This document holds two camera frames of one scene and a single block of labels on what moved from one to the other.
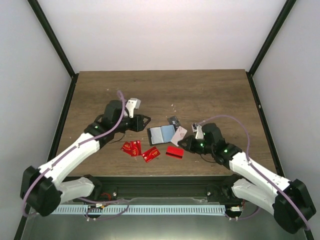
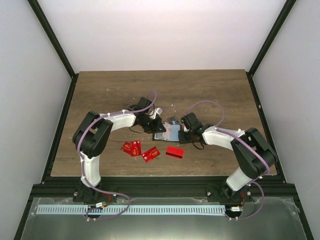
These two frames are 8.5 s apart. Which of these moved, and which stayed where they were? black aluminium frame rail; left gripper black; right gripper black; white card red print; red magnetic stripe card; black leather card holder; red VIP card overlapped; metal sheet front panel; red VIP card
Moved: black leather card holder; white card red print; left gripper black; right gripper black
Stayed: red VIP card; red magnetic stripe card; metal sheet front panel; red VIP card overlapped; black aluminium frame rail
